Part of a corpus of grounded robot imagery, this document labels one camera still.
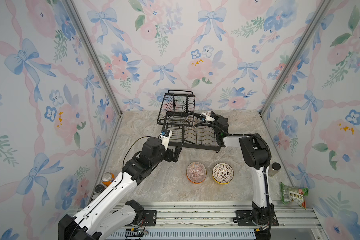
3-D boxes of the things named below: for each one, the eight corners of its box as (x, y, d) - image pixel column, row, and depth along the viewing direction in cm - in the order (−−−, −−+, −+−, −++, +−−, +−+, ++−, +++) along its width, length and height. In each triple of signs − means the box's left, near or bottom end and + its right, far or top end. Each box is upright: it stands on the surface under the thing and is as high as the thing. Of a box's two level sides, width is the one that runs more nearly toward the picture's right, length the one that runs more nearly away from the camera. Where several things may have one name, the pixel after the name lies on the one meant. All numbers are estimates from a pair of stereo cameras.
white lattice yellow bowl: (212, 186, 86) (214, 181, 80) (210, 168, 93) (212, 162, 87) (232, 186, 86) (236, 181, 80) (228, 168, 93) (231, 162, 87)
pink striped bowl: (186, 184, 87) (186, 180, 81) (186, 167, 93) (186, 161, 87) (205, 184, 87) (207, 180, 81) (203, 167, 93) (205, 161, 87)
